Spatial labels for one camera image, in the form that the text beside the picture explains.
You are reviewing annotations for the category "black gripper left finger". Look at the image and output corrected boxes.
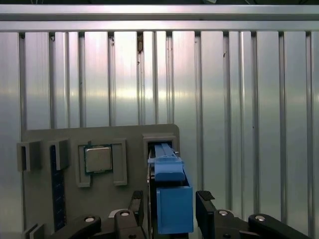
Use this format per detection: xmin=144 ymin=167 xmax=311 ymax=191
xmin=49 ymin=190 xmax=148 ymax=239

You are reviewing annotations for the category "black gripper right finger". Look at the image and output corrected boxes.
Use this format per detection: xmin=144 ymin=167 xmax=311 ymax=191
xmin=195 ymin=190 xmax=319 ymax=239

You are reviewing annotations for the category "hard disk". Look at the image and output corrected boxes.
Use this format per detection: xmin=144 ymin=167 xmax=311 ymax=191
xmin=146 ymin=141 xmax=194 ymax=235

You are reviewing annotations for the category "grey parts rack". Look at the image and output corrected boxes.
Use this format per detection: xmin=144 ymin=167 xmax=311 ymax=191
xmin=21 ymin=123 xmax=181 ymax=239

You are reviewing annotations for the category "silver CPU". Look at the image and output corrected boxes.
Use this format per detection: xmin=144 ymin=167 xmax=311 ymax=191
xmin=84 ymin=146 xmax=113 ymax=174

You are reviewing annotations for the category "dark RAM stick on rack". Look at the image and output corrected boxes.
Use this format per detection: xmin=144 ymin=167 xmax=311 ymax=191
xmin=50 ymin=145 xmax=66 ymax=233

